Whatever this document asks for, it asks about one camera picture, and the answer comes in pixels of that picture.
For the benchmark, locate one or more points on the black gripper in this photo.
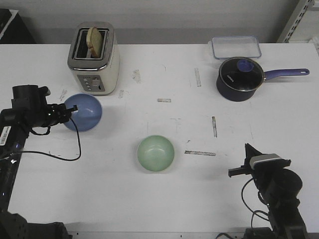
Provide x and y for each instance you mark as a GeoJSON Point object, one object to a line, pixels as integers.
{"type": "Point", "coordinates": [30, 108]}
{"type": "Point", "coordinates": [264, 171]}

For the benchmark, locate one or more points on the slice of toasted bread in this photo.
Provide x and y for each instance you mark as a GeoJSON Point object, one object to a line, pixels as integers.
{"type": "Point", "coordinates": [94, 41]}

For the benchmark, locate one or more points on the green bowl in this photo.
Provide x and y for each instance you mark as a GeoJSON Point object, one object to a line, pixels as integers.
{"type": "Point", "coordinates": [155, 153]}

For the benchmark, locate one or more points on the dark blue saucepan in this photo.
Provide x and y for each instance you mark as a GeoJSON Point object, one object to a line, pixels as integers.
{"type": "Point", "coordinates": [238, 96]}

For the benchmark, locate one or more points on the clear plastic food container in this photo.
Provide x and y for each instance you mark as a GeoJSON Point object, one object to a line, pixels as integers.
{"type": "Point", "coordinates": [224, 47]}

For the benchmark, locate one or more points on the cream and chrome toaster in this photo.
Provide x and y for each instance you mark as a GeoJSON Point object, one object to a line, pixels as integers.
{"type": "Point", "coordinates": [97, 76]}

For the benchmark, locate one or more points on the glass pot lid blue knob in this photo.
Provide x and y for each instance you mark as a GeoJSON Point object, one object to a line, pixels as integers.
{"type": "Point", "coordinates": [241, 74]}

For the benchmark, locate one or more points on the grey metal shelf upright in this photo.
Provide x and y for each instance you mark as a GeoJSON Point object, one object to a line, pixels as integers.
{"type": "Point", "coordinates": [303, 24]}

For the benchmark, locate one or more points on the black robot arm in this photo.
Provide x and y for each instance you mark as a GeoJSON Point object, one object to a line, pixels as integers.
{"type": "Point", "coordinates": [15, 226]}
{"type": "Point", "coordinates": [278, 188]}

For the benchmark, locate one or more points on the blue bowl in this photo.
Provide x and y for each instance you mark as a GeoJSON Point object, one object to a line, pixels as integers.
{"type": "Point", "coordinates": [89, 111]}

